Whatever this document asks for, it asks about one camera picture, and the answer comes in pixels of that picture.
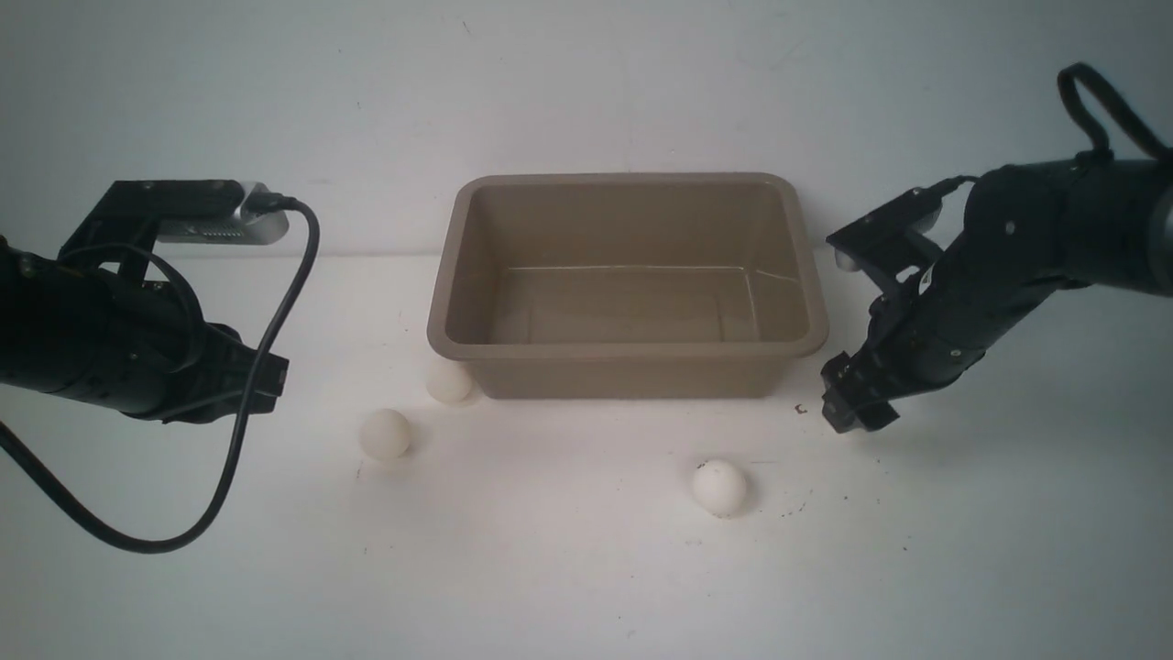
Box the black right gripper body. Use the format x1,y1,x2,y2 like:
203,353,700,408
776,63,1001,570
853,241,1064,413

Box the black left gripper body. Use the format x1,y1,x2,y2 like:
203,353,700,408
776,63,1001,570
137,324,290,424

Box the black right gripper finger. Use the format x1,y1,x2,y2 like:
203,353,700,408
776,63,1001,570
820,356,900,434

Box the white ping-pong ball with mark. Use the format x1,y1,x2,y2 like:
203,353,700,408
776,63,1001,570
690,460,750,518

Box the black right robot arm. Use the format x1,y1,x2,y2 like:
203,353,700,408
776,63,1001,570
821,159,1169,434

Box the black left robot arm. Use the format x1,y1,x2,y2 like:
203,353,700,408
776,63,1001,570
1,244,290,424

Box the tan plastic bin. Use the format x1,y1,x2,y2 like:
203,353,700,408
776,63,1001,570
427,172,829,400

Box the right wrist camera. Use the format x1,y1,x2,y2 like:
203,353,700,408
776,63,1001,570
827,188,943,281

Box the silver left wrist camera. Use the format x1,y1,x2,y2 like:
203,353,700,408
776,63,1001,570
60,181,291,275

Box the black left camera cable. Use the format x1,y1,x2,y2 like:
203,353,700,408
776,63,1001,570
0,193,323,554

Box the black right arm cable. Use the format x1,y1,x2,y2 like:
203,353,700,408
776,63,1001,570
1057,62,1173,166

